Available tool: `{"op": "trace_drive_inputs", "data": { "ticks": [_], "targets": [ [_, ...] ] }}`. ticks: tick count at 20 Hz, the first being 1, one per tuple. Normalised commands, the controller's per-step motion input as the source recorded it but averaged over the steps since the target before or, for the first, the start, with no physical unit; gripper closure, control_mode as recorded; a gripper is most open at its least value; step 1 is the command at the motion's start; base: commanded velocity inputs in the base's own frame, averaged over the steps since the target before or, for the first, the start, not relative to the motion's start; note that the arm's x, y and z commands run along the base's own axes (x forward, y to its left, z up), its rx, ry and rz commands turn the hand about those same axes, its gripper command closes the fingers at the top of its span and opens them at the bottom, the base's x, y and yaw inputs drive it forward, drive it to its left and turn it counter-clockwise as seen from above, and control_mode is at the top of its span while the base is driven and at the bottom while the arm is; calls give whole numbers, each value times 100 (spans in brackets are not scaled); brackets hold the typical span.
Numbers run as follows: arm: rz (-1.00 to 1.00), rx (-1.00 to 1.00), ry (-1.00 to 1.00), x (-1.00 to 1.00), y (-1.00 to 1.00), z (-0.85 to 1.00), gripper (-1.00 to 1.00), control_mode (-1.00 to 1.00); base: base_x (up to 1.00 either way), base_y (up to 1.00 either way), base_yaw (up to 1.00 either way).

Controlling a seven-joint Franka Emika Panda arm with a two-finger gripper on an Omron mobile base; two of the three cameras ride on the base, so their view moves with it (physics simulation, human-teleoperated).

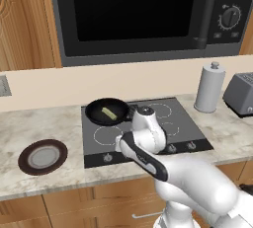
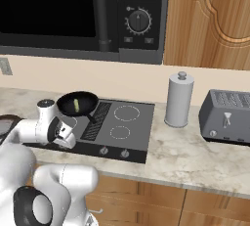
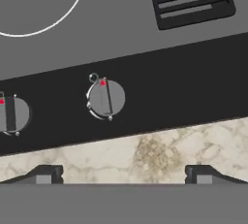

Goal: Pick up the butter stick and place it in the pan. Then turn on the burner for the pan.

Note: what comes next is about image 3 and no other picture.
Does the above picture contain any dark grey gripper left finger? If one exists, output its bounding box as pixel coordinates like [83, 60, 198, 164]
[0, 165, 65, 185]

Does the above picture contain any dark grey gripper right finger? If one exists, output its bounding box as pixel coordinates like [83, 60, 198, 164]
[184, 164, 248, 185]

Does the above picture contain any grey round hob knob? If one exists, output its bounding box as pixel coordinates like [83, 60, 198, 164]
[0, 91, 32, 138]
[85, 72, 127, 122]

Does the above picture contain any grey and black hob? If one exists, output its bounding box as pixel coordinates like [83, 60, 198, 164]
[0, 0, 248, 157]

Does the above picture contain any black hob vent grille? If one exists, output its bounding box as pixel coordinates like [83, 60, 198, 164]
[146, 0, 236, 31]

